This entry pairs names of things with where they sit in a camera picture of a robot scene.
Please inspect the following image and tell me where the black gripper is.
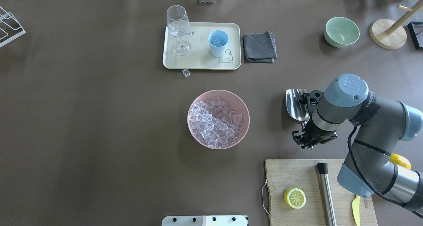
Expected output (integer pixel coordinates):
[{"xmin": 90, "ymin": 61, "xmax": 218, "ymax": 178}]
[{"xmin": 300, "ymin": 90, "xmax": 338, "ymax": 147}]

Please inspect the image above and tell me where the steel ice scoop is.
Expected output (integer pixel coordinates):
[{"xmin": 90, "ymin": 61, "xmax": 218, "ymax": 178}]
[{"xmin": 286, "ymin": 89, "xmax": 313, "ymax": 150}]

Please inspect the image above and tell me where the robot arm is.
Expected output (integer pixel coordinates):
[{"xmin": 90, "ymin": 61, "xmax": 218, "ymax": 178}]
[{"xmin": 292, "ymin": 74, "xmax": 422, "ymax": 217}]

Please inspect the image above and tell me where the pile of clear ice cubes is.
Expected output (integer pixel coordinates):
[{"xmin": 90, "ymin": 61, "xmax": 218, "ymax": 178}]
[{"xmin": 187, "ymin": 95, "xmax": 247, "ymax": 149}]

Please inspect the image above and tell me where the blue cup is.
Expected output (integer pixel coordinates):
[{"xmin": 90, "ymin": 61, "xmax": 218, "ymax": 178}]
[{"xmin": 208, "ymin": 30, "xmax": 229, "ymax": 57}]

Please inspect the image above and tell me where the stray clear ice cube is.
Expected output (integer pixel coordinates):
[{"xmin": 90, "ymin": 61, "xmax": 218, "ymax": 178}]
[{"xmin": 182, "ymin": 68, "xmax": 190, "ymax": 77}]

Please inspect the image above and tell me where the steel muddler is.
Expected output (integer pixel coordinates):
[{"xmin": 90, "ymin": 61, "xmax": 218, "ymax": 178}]
[{"xmin": 316, "ymin": 163, "xmax": 337, "ymax": 226}]

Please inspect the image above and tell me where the bamboo cutting board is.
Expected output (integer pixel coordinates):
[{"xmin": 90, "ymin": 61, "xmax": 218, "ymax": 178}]
[{"xmin": 265, "ymin": 159, "xmax": 356, "ymax": 226}]

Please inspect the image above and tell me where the lemon half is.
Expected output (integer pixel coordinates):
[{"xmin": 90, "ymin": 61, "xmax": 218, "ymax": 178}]
[{"xmin": 284, "ymin": 187, "xmax": 306, "ymax": 209}]

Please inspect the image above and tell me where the yellow plastic knife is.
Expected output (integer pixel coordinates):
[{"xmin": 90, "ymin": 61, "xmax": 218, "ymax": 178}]
[{"xmin": 351, "ymin": 195, "xmax": 361, "ymax": 226}]

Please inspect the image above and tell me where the yellow lemon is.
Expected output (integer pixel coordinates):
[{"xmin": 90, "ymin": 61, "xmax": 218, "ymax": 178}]
[{"xmin": 389, "ymin": 153, "xmax": 411, "ymax": 170}]

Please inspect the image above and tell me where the pink bowl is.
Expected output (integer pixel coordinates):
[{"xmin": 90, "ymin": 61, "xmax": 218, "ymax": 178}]
[{"xmin": 187, "ymin": 90, "xmax": 250, "ymax": 149}]

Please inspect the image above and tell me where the grey folded cloth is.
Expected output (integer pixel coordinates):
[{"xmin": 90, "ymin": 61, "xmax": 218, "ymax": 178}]
[{"xmin": 242, "ymin": 30, "xmax": 278, "ymax": 63}]

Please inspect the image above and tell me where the green bowl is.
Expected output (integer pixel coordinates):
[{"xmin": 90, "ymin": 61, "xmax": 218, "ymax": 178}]
[{"xmin": 324, "ymin": 17, "xmax": 361, "ymax": 48}]

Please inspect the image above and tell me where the wooden mug stand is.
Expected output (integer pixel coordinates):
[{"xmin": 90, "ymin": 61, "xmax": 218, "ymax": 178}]
[{"xmin": 369, "ymin": 0, "xmax": 423, "ymax": 50}]

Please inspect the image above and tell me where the white mounting plate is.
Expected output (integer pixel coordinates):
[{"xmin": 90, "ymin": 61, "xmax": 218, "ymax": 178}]
[{"xmin": 161, "ymin": 214, "xmax": 249, "ymax": 226}]

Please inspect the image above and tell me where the cream serving tray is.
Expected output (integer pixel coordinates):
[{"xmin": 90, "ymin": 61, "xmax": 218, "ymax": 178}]
[{"xmin": 163, "ymin": 22, "xmax": 242, "ymax": 70}]

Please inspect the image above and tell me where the clear wine glass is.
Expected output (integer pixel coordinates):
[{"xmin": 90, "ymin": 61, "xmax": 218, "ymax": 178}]
[{"xmin": 166, "ymin": 5, "xmax": 191, "ymax": 56}]

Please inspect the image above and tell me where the black frame object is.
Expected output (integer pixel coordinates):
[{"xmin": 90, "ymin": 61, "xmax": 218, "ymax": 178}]
[{"xmin": 407, "ymin": 22, "xmax": 423, "ymax": 50}]

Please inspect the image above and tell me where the white wire rack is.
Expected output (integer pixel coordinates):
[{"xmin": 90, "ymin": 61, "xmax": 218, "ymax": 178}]
[{"xmin": 0, "ymin": 7, "xmax": 26, "ymax": 47}]

